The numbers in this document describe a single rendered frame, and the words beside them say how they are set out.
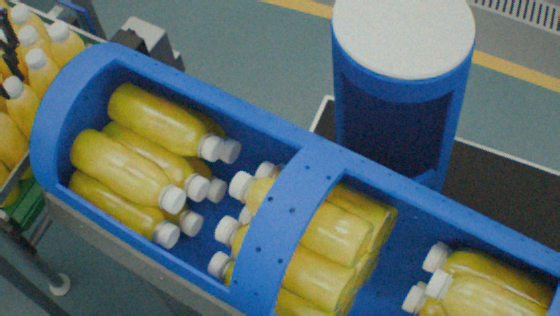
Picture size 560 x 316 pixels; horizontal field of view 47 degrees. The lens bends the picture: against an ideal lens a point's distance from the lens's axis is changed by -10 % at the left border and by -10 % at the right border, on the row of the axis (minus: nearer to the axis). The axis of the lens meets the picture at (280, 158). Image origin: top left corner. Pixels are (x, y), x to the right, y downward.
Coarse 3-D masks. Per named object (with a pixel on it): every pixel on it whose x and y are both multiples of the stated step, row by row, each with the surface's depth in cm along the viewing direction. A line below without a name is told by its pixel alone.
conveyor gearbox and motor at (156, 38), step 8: (136, 16) 160; (128, 24) 158; (136, 24) 157; (144, 24) 157; (136, 32) 156; (144, 32) 156; (152, 32) 156; (160, 32) 155; (144, 40) 155; (152, 40) 154; (160, 40) 155; (168, 40) 159; (152, 48) 154; (160, 48) 157; (168, 48) 160; (152, 56) 156; (160, 56) 159; (168, 56) 162; (176, 56) 171; (168, 64) 163; (176, 64) 172; (184, 64) 176
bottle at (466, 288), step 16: (448, 288) 89; (464, 288) 88; (480, 288) 87; (496, 288) 87; (448, 304) 89; (464, 304) 87; (480, 304) 86; (496, 304) 86; (512, 304) 85; (528, 304) 86
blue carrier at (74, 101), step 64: (128, 64) 107; (64, 128) 112; (256, 128) 100; (64, 192) 107; (320, 192) 91; (384, 192) 109; (192, 256) 115; (256, 256) 91; (384, 256) 113; (512, 256) 102
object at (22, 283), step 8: (0, 256) 150; (0, 264) 151; (8, 264) 155; (0, 272) 153; (8, 272) 156; (16, 272) 159; (8, 280) 157; (16, 280) 160; (24, 280) 164; (24, 288) 165; (32, 288) 168; (32, 296) 170; (40, 296) 173; (48, 296) 178; (40, 304) 175; (48, 304) 179; (56, 304) 183; (48, 312) 180; (56, 312) 184; (64, 312) 189
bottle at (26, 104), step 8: (24, 88) 124; (16, 96) 123; (24, 96) 124; (32, 96) 125; (8, 104) 124; (16, 104) 123; (24, 104) 124; (32, 104) 126; (8, 112) 126; (16, 112) 124; (24, 112) 125; (32, 112) 126; (16, 120) 127; (24, 120) 127; (32, 120) 128; (24, 128) 129
